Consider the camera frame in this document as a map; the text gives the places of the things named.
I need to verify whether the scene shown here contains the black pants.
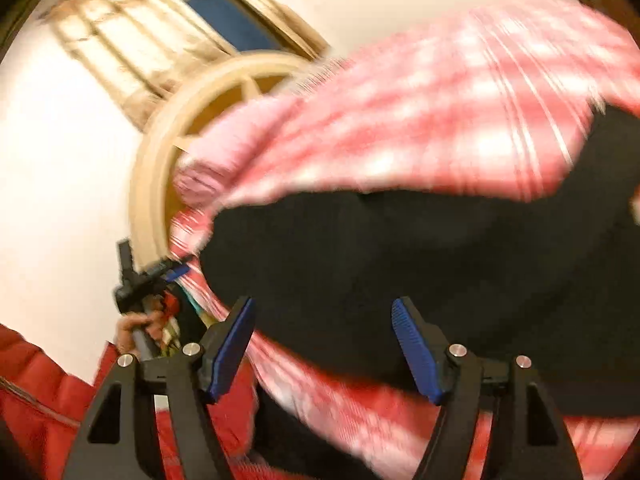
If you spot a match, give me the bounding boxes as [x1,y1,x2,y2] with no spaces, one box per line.
[200,106,639,417]

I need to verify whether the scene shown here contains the person's left hand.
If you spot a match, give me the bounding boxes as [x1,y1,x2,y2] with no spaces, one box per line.
[115,309,166,356]

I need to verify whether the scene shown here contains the pink pillow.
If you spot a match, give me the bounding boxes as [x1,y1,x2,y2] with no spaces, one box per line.
[174,94,305,208]

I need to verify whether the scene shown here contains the cream wooden headboard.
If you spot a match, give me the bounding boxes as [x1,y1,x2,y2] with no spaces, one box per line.
[128,50,310,269]

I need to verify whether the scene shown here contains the left beige curtain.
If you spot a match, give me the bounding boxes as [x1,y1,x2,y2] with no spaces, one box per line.
[47,0,238,130]

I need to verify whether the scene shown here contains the beige curtain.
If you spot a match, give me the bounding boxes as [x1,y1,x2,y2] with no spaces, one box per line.
[47,0,238,130]
[240,0,329,60]

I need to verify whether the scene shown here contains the red plaid bed sheet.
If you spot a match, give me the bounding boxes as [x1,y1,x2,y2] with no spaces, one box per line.
[172,1,639,479]

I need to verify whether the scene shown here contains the dark window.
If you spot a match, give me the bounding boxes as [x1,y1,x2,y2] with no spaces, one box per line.
[183,0,304,56]

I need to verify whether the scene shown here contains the right beige curtain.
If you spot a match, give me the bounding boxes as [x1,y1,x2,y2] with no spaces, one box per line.
[240,0,329,60]

